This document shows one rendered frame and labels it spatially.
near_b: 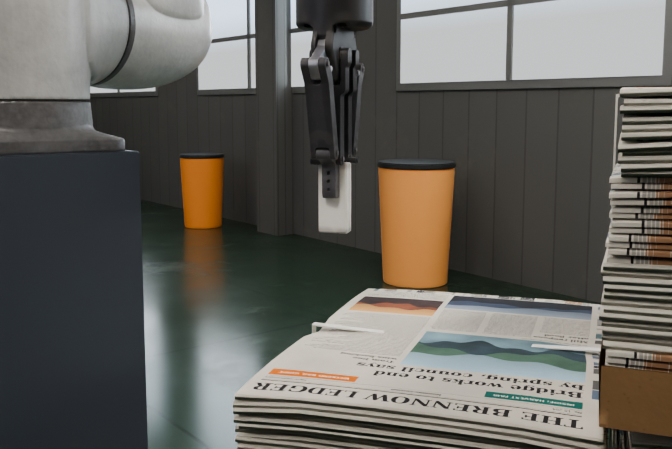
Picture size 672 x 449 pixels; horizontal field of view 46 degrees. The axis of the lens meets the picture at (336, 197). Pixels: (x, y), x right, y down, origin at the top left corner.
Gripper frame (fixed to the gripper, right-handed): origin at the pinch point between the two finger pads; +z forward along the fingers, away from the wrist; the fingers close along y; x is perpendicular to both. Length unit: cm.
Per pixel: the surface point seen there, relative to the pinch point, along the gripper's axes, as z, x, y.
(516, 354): 13.2, -18.4, -3.3
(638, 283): 2.5, -27.5, -19.6
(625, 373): 8.5, -26.9, -20.2
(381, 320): 13.2, -3.9, 3.8
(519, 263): 83, 16, 391
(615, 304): 4.1, -26.1, -19.3
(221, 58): -52, 302, 580
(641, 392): 9.6, -27.9, -20.2
